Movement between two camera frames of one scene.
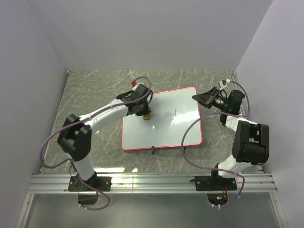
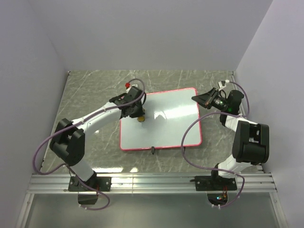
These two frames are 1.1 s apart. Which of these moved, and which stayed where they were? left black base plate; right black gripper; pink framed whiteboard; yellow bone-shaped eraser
Moved: yellow bone-shaped eraser
Stayed: right black gripper; pink framed whiteboard; left black base plate
